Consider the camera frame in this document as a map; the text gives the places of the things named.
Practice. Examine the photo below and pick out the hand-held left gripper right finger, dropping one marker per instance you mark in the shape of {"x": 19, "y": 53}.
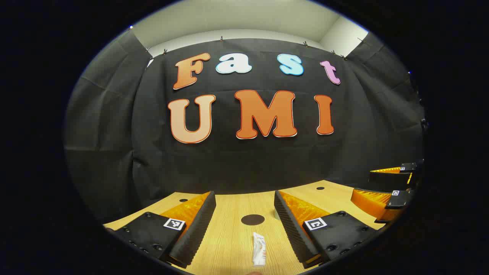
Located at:
{"x": 292, "y": 233}

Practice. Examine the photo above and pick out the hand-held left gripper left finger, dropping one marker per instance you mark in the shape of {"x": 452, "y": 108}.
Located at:
{"x": 198, "y": 229}

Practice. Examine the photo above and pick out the white toothpaste tube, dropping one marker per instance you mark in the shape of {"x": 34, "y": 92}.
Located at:
{"x": 259, "y": 248}

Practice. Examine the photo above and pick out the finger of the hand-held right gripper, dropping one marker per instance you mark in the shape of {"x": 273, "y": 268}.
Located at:
{"x": 366, "y": 202}
{"x": 387, "y": 178}

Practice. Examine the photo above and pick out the dark brown round coaster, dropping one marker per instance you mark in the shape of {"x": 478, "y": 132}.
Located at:
{"x": 252, "y": 219}

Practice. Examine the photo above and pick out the black backdrop cloth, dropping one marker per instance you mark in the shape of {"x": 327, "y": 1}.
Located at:
{"x": 229, "y": 164}

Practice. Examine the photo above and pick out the wooden desktop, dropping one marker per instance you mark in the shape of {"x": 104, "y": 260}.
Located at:
{"x": 229, "y": 236}

